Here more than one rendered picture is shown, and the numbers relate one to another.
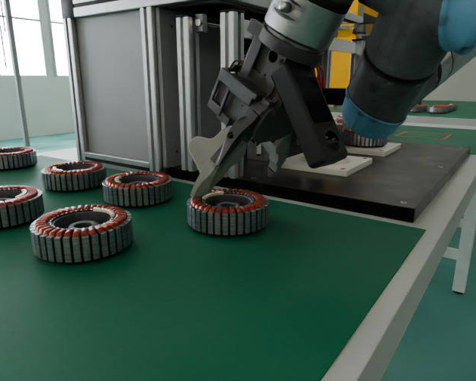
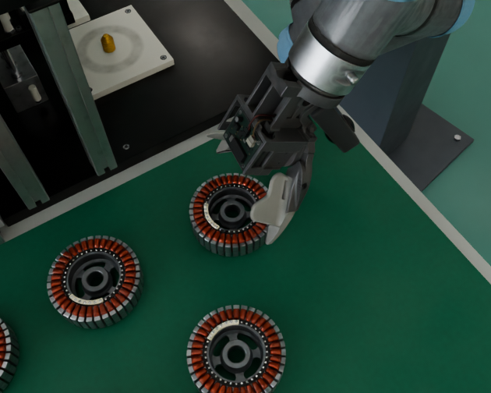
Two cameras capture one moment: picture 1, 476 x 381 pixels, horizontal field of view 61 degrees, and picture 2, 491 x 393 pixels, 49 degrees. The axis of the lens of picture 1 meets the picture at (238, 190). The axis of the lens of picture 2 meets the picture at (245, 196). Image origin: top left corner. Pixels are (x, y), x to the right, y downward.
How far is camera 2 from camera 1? 68 cm
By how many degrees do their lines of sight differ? 65
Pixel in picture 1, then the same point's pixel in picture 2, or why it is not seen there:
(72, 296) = (339, 374)
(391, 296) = (398, 177)
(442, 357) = not seen: hidden behind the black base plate
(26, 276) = not seen: outside the picture
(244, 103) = (287, 150)
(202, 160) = (273, 217)
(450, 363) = not seen: hidden behind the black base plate
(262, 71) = (294, 115)
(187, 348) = (423, 309)
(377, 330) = (430, 207)
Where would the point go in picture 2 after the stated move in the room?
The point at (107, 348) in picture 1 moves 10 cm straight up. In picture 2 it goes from (412, 354) to (437, 327)
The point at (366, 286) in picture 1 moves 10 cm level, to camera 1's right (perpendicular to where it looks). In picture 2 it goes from (385, 183) to (403, 131)
